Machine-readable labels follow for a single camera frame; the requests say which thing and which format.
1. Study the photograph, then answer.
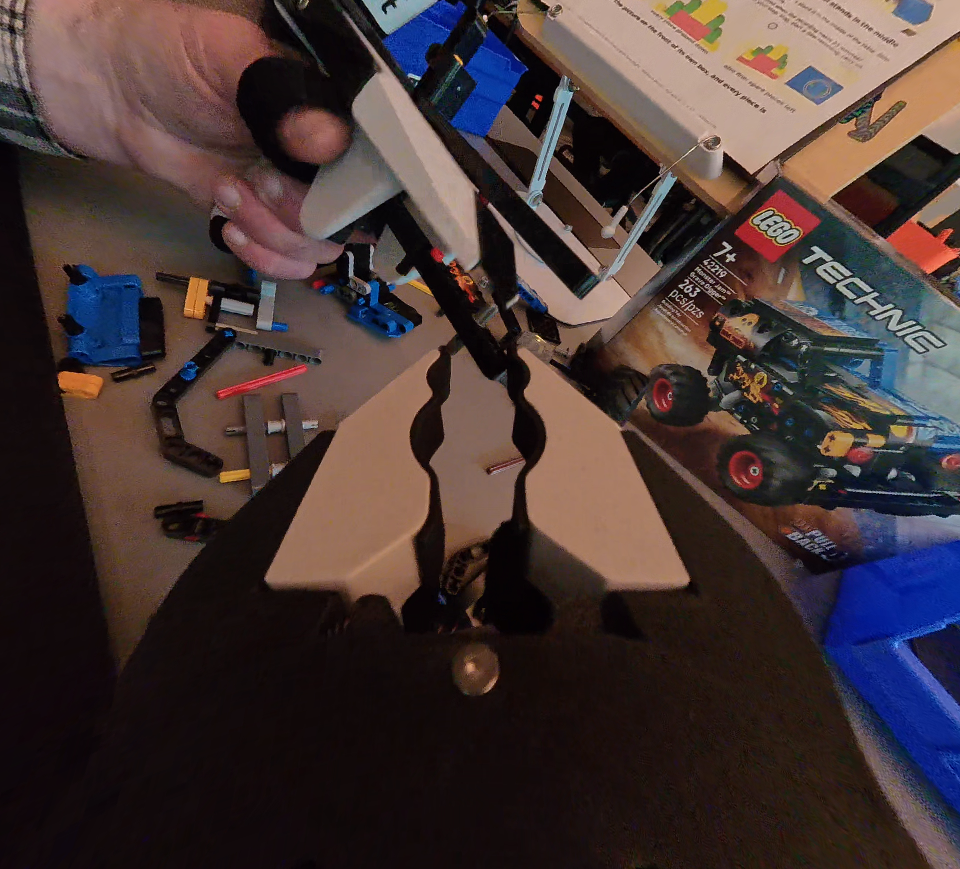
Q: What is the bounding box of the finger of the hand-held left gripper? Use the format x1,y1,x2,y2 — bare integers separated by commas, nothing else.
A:
350,68,484,270

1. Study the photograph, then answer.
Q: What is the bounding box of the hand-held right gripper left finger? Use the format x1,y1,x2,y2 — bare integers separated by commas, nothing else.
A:
267,347,451,627

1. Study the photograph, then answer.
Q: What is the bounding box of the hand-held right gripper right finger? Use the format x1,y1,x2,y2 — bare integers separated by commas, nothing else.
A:
515,344,693,627

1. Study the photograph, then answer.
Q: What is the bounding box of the red toy axle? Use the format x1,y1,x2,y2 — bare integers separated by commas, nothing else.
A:
213,362,310,402

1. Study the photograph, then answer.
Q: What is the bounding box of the black toy truck chassis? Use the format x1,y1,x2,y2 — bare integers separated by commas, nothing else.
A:
381,52,604,380

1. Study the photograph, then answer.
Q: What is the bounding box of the light grey desk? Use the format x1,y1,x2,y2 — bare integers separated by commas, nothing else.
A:
15,134,960,869

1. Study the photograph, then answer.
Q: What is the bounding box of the person's left hand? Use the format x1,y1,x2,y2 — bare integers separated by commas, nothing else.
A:
27,0,379,282

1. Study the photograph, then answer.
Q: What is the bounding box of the blue plastic storage bin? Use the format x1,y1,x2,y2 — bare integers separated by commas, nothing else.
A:
248,0,529,138

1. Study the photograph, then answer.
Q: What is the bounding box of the long grey toy plate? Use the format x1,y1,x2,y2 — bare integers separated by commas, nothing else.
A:
231,332,325,366

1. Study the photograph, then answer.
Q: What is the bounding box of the black angled toy beam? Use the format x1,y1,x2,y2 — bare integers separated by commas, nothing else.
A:
149,328,240,479

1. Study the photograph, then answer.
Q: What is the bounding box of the monster truck toy set box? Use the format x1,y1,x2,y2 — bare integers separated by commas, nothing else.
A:
597,176,960,573

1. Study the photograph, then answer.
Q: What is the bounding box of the yellow black toy assembly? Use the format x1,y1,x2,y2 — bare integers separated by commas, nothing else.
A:
156,271,280,332

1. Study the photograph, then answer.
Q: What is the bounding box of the black studded mat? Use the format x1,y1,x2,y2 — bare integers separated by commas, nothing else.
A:
0,149,118,840

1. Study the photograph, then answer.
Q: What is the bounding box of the blue toy panel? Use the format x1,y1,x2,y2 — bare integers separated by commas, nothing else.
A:
59,263,168,369

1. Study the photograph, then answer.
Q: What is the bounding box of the printed instruction sheet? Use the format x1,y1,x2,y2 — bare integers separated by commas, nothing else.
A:
525,0,960,173

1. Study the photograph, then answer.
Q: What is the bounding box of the blue plastic tray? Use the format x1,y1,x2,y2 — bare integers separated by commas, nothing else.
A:
821,538,960,813

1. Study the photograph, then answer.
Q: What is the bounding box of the blue toy bracket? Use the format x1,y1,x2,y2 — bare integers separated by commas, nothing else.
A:
336,275,426,342

